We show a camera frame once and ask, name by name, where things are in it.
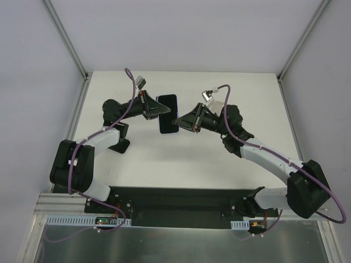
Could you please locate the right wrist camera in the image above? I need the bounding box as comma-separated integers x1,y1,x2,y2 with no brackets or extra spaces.
202,90,214,104

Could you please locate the right white cable duct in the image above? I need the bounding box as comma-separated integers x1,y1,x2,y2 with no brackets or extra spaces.
230,220,250,231

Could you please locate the clear phone case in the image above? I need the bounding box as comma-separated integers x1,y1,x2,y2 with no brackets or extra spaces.
210,101,224,117

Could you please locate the purple phone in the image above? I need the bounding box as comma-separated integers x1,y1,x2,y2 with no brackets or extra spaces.
157,94,179,135

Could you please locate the aluminium rail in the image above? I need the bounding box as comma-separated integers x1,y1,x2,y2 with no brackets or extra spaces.
34,193,86,215

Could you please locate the left white cable duct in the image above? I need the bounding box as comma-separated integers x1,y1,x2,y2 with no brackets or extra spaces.
46,215,132,227

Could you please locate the right aluminium frame post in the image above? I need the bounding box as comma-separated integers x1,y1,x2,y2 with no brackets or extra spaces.
277,0,331,83

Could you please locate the left aluminium frame post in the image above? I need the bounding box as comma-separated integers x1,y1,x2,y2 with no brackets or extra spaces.
41,0,89,80

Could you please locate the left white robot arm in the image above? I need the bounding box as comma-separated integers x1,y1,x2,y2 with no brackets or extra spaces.
50,90,171,213

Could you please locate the aluminium frame post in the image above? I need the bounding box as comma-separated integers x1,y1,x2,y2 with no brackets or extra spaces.
277,0,331,83
41,0,89,80

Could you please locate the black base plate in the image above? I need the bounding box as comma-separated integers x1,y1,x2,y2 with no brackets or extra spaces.
83,186,286,228

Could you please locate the white cable duct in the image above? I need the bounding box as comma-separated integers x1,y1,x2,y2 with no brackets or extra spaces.
46,215,132,227
230,220,250,231

